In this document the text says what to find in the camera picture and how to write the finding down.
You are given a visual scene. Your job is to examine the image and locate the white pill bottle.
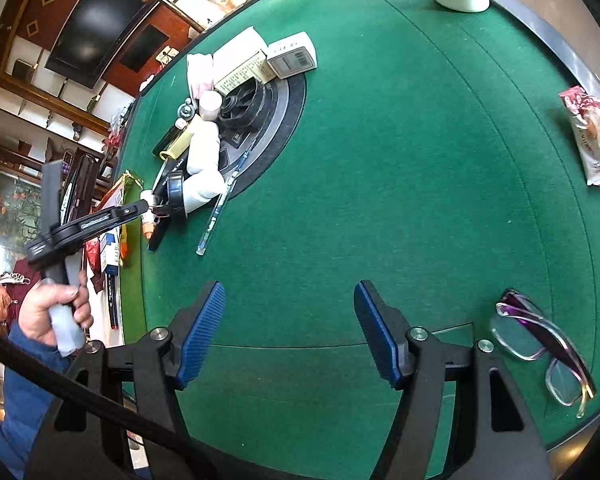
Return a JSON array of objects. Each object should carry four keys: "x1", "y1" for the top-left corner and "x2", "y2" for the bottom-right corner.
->
[
  {"x1": 181, "y1": 169, "x2": 229, "y2": 212},
  {"x1": 186, "y1": 119, "x2": 221, "y2": 175},
  {"x1": 199, "y1": 90, "x2": 223, "y2": 122}
]

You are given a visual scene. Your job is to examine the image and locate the red white snack packet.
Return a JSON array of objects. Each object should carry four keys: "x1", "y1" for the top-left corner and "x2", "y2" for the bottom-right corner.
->
[{"x1": 558, "y1": 86, "x2": 600, "y2": 187}]

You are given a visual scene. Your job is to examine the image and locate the black flat television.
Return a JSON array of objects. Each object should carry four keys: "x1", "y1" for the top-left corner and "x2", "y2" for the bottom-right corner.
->
[{"x1": 45, "y1": 0, "x2": 162, "y2": 89}]

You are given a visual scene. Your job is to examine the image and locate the person's left hand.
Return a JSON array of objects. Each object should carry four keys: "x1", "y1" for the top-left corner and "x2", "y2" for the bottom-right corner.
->
[{"x1": 19, "y1": 270, "x2": 95, "y2": 356}]

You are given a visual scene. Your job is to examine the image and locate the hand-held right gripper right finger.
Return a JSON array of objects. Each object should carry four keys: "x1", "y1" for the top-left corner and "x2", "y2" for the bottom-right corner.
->
[{"x1": 354, "y1": 280, "x2": 554, "y2": 480}]

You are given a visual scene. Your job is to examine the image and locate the clear plastic pen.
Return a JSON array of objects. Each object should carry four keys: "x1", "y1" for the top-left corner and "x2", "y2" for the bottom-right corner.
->
[{"x1": 196, "y1": 142, "x2": 257, "y2": 257}]

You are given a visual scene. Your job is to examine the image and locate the beige medicine box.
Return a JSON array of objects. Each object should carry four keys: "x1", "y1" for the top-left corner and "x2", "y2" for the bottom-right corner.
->
[{"x1": 211, "y1": 26, "x2": 277, "y2": 97}]

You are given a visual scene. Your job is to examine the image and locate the small orange white bottle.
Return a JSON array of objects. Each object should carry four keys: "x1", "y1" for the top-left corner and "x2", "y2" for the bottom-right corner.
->
[{"x1": 140, "y1": 189, "x2": 157, "y2": 241}]

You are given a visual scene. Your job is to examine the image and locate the blue white medicine box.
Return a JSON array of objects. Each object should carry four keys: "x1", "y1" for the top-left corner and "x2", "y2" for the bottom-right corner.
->
[{"x1": 102, "y1": 227, "x2": 126, "y2": 331}]

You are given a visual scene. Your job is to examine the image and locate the black braided cable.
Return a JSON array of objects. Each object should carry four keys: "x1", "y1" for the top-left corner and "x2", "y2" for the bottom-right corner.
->
[{"x1": 0, "y1": 317, "x2": 211, "y2": 480}]

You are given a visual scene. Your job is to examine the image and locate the brown wooden tv cabinet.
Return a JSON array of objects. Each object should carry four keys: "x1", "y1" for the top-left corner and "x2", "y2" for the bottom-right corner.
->
[{"x1": 100, "y1": 2, "x2": 206, "y2": 96}]

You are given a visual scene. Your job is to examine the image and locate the small white barcode box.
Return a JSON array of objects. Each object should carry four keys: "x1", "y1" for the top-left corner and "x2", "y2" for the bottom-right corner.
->
[{"x1": 266, "y1": 31, "x2": 318, "y2": 80}]

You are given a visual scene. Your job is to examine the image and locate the pink cartoon pencil case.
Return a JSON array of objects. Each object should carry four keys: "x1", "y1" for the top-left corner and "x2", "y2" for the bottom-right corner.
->
[{"x1": 186, "y1": 51, "x2": 217, "y2": 102}]

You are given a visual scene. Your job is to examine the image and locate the purple clear glasses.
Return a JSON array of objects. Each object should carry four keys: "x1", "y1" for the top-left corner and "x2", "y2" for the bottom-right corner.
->
[{"x1": 490, "y1": 288, "x2": 597, "y2": 419}]

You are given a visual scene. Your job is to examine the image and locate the black tube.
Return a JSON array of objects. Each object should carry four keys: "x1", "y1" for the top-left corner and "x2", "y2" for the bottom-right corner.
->
[{"x1": 152, "y1": 119, "x2": 182, "y2": 158}]

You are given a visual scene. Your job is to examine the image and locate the black plastic reel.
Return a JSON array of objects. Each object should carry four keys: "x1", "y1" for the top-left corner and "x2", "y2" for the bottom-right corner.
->
[{"x1": 216, "y1": 79, "x2": 267, "y2": 135}]

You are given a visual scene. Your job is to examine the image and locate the yellow tube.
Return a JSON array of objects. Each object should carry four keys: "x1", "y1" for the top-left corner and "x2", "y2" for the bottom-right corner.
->
[{"x1": 159, "y1": 117, "x2": 197, "y2": 161}]

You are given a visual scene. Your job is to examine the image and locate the wooden wall shelf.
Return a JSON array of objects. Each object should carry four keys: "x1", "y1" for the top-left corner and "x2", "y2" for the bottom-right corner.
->
[{"x1": 0, "y1": 60, "x2": 116, "y2": 201}]

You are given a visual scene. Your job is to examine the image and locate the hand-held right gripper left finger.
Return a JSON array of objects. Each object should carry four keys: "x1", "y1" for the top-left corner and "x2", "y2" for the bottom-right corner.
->
[{"x1": 26, "y1": 281, "x2": 227, "y2": 480}]

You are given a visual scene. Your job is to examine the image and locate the round table centre console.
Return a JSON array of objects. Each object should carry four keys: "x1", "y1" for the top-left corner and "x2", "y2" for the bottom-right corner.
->
[{"x1": 215, "y1": 71, "x2": 308, "y2": 198}]

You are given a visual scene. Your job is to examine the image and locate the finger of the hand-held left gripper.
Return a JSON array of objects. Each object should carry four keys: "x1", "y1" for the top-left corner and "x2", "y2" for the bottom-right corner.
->
[{"x1": 77, "y1": 200, "x2": 151, "y2": 235}]

